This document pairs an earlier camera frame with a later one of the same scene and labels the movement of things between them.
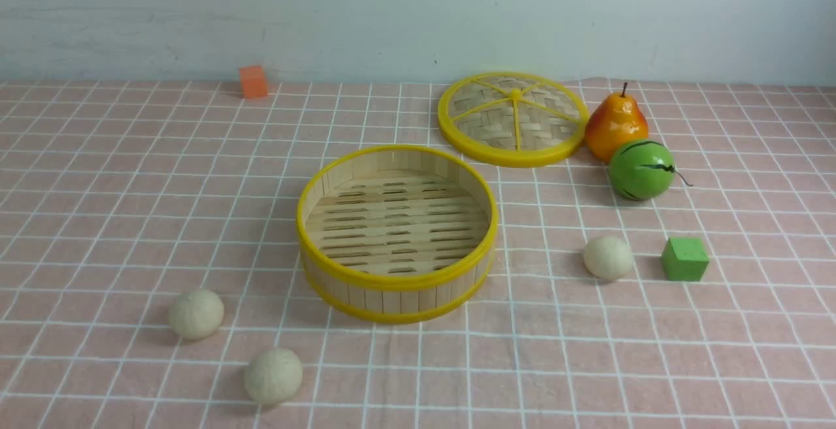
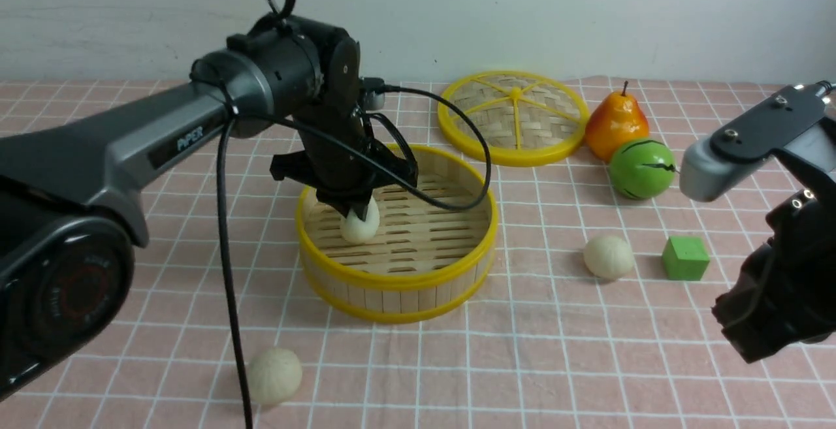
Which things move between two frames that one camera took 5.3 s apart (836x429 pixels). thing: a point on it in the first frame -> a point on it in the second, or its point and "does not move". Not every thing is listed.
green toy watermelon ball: x=641 y=170 does not move
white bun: x=273 y=376 does not move
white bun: x=608 y=258 does not move
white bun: x=196 y=313 -> x=355 y=230
